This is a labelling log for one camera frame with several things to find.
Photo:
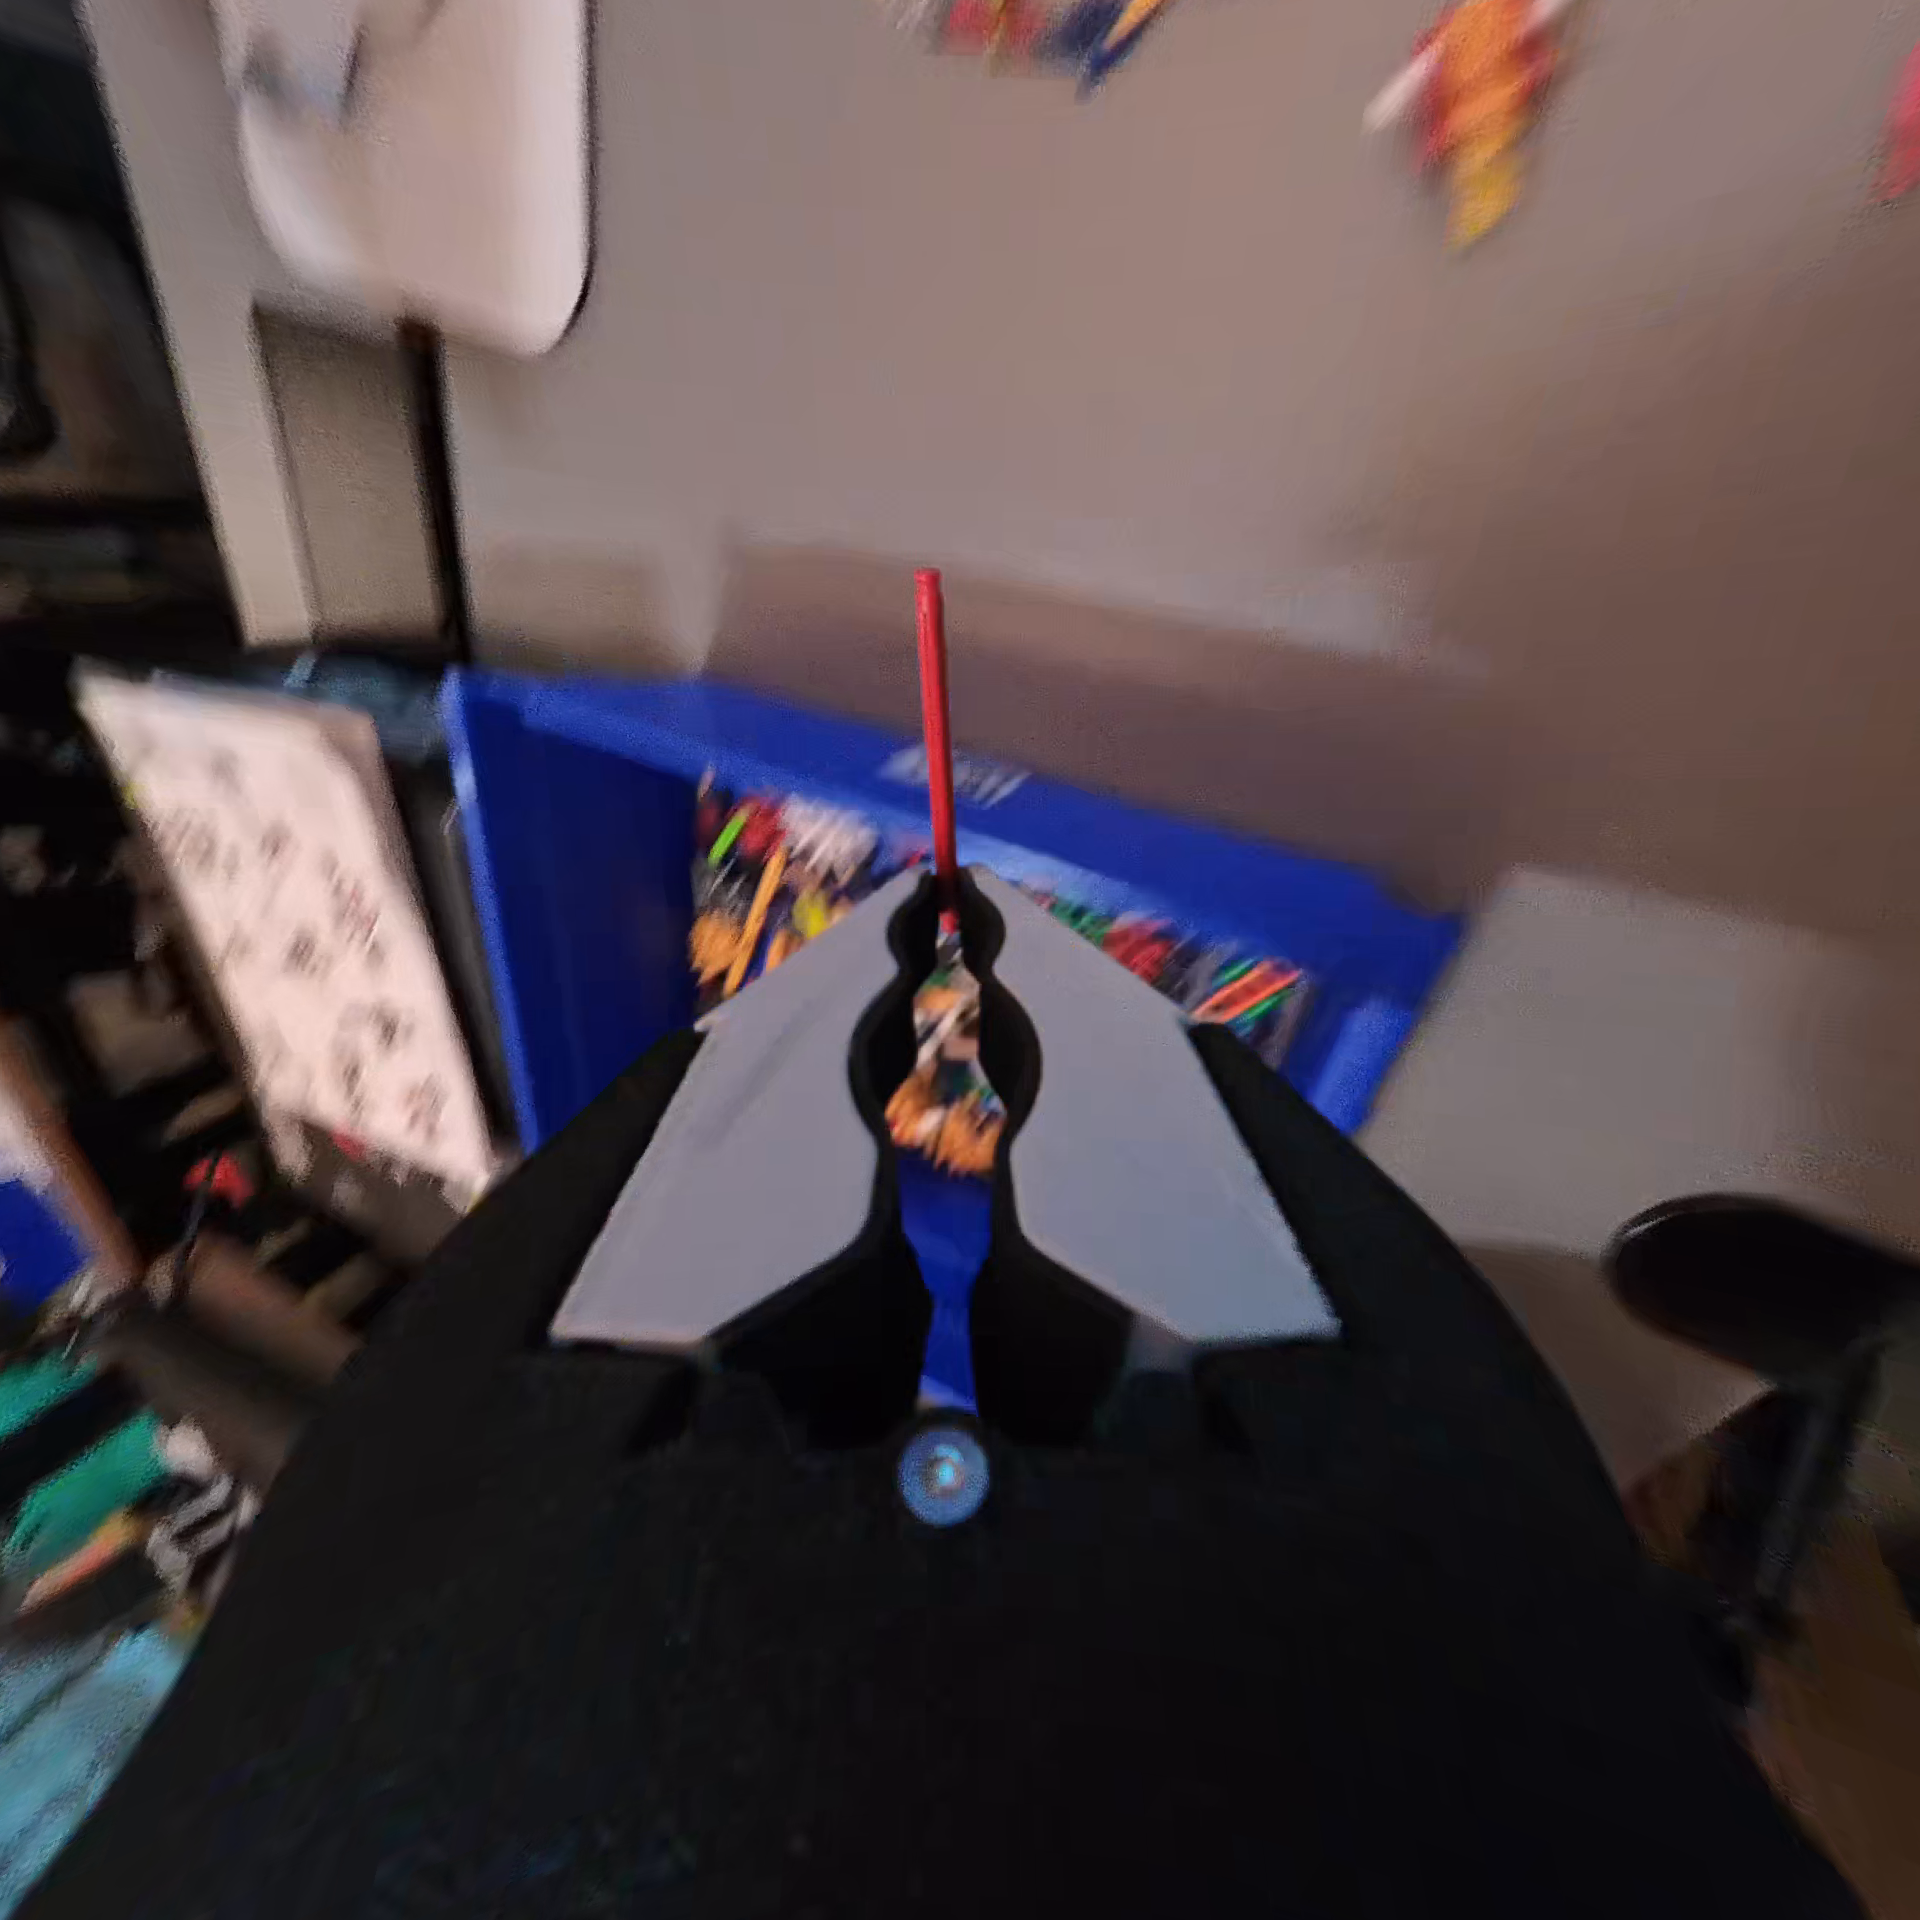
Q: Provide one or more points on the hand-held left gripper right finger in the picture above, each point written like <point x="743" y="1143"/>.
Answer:
<point x="1154" y="1185"/>

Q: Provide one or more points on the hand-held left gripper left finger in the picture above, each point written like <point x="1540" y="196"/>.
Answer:
<point x="735" y="1185"/>

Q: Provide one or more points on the pile of colourful toy pieces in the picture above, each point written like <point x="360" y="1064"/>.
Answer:
<point x="764" y="885"/>

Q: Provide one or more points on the blue plastic bin with tag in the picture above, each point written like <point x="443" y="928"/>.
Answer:
<point x="570" y="900"/>

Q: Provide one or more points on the long red toy rod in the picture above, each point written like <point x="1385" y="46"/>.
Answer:
<point x="939" y="721"/>

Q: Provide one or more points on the red yellow toy block assembly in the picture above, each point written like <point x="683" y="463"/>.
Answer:
<point x="1478" y="104"/>

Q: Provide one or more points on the black printed box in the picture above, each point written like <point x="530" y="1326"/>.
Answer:
<point x="459" y="961"/>

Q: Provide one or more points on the printed paper sheets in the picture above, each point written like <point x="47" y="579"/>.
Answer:
<point x="284" y="900"/>

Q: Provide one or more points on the black office chair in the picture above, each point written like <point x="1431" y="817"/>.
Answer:
<point x="1755" y="1291"/>

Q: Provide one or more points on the colourful toy wheel construction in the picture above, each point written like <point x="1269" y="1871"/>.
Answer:
<point x="1035" y="23"/>

